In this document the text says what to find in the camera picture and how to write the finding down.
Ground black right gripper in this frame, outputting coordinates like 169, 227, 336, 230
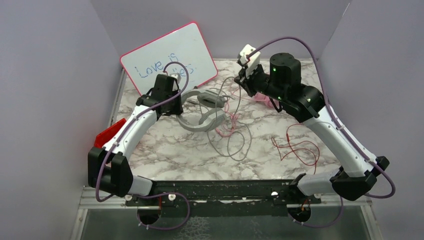
234, 61, 287, 103

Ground grey headphone cable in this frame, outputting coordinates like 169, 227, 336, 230
206, 76, 253, 163

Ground grey white headphones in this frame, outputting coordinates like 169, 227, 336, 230
176, 88, 230, 132

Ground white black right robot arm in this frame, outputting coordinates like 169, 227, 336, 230
234, 52, 390, 204

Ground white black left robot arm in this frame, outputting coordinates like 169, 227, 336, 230
87, 73, 183, 206

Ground pink headphones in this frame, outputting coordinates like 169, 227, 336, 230
253, 92, 273, 108

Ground pink framed whiteboard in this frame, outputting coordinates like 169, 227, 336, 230
120, 21, 218, 95

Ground red plastic bin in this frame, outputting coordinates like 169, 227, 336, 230
93, 118, 127, 148

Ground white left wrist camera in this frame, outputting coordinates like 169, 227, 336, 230
169, 73, 182, 84

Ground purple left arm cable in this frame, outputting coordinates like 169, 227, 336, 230
95, 61, 191, 232

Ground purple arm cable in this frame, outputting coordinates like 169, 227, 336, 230
246, 36, 397, 229
95, 61, 191, 232

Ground red headphone cable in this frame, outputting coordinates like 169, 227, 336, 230
270, 123, 321, 176

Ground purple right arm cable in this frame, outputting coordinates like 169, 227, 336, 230
246, 36, 397, 229

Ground black metal base rail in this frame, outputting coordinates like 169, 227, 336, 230
91, 178, 357, 220

